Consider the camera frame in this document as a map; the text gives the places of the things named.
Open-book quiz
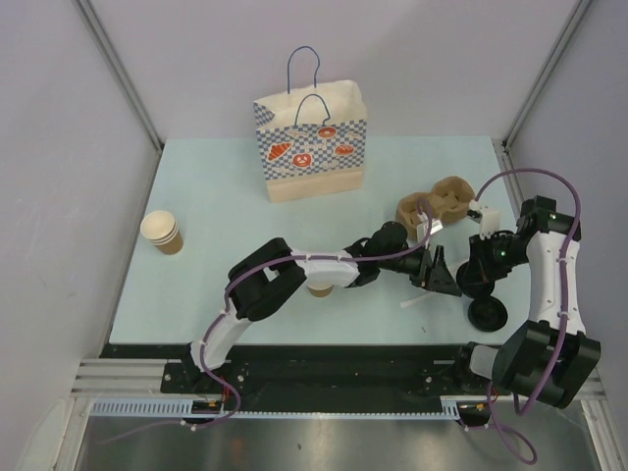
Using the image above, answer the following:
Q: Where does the blue checkered paper bag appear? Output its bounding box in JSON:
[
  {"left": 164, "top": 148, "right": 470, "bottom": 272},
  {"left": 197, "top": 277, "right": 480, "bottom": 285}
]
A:
[{"left": 253, "top": 45, "right": 368, "bottom": 203}]

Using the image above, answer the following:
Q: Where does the single black cup lid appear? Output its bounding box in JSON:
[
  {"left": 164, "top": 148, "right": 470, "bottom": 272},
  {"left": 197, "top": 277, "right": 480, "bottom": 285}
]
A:
[{"left": 455, "top": 262, "right": 496, "bottom": 299}]

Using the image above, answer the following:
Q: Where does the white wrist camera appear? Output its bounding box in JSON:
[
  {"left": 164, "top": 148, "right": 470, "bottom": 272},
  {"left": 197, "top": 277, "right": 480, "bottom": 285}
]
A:
[
  {"left": 467, "top": 200, "right": 500, "bottom": 240},
  {"left": 416, "top": 219, "right": 444, "bottom": 241}
]

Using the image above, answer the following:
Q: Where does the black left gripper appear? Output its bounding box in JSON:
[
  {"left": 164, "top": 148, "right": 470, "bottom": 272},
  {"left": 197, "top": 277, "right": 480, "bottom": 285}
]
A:
[{"left": 377, "top": 242, "right": 460, "bottom": 296}]

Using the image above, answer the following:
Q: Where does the stack of brown paper cups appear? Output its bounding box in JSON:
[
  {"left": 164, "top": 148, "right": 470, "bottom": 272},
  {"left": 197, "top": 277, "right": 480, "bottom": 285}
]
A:
[{"left": 139, "top": 210, "right": 183, "bottom": 255}]

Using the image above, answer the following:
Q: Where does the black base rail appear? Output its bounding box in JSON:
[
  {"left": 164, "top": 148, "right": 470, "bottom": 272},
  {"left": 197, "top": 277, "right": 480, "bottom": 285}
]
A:
[{"left": 101, "top": 344, "right": 487, "bottom": 414}]

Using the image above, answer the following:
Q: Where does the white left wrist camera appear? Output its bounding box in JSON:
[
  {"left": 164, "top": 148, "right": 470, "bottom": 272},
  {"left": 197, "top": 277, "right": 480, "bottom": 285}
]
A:
[{"left": 416, "top": 219, "right": 444, "bottom": 241}]

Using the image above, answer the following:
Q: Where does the aluminium frame post right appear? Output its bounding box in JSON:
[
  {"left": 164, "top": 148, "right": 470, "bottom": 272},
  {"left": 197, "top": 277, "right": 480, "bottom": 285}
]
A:
[{"left": 500, "top": 0, "right": 595, "bottom": 151}]

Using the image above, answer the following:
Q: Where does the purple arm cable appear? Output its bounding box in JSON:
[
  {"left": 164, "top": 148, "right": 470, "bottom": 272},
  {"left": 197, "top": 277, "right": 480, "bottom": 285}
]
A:
[
  {"left": 95, "top": 198, "right": 436, "bottom": 443},
  {"left": 473, "top": 167, "right": 585, "bottom": 466}
]

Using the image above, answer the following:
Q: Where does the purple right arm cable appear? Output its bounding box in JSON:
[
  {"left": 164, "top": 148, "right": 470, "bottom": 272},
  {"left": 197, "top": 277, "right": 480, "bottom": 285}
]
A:
[{"left": 473, "top": 167, "right": 585, "bottom": 466}]

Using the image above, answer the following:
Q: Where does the aluminium frame post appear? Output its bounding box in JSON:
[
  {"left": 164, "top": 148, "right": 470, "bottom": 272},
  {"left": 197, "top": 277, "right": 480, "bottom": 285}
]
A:
[
  {"left": 72, "top": 0, "right": 165, "bottom": 155},
  {"left": 500, "top": 0, "right": 595, "bottom": 151}
]

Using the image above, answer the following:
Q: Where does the stack of black cup lids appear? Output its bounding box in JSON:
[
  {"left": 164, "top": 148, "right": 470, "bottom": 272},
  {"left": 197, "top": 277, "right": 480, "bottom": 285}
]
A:
[{"left": 467, "top": 295, "right": 508, "bottom": 333}]

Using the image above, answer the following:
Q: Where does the aluminium frame rail right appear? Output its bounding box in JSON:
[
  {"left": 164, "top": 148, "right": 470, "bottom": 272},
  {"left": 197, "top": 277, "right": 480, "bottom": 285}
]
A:
[{"left": 492, "top": 139, "right": 627, "bottom": 470}]

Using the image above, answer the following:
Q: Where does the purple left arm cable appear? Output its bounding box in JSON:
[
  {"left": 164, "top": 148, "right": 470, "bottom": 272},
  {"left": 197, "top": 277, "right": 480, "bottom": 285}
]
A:
[{"left": 95, "top": 198, "right": 436, "bottom": 443}]

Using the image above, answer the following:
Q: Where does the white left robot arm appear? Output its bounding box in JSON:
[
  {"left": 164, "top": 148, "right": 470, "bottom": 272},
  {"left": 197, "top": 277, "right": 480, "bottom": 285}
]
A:
[{"left": 182, "top": 221, "right": 462, "bottom": 393}]

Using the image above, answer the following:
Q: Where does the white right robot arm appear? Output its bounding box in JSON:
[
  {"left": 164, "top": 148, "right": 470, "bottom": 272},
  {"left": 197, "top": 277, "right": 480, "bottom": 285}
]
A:
[{"left": 452, "top": 196, "right": 601, "bottom": 408}]

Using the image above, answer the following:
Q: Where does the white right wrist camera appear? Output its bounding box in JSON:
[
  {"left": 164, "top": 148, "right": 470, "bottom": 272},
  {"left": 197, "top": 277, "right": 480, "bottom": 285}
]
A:
[{"left": 467, "top": 200, "right": 500, "bottom": 240}]

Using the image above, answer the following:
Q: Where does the aluminium frame post left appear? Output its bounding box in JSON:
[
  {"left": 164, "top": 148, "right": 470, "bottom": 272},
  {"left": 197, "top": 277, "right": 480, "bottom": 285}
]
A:
[{"left": 72, "top": 0, "right": 165, "bottom": 155}]

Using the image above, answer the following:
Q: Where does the white wrapped straw front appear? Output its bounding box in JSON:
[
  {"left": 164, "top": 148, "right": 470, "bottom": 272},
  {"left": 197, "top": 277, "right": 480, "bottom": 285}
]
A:
[{"left": 400, "top": 294, "right": 429, "bottom": 308}]

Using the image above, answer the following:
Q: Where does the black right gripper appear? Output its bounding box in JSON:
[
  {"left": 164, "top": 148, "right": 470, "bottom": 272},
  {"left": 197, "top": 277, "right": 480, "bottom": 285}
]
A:
[{"left": 462, "top": 230, "right": 530, "bottom": 285}]

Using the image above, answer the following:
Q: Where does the single brown paper cup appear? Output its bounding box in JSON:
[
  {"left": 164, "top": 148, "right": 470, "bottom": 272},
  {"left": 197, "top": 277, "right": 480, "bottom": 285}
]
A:
[{"left": 307, "top": 285, "right": 334, "bottom": 298}]

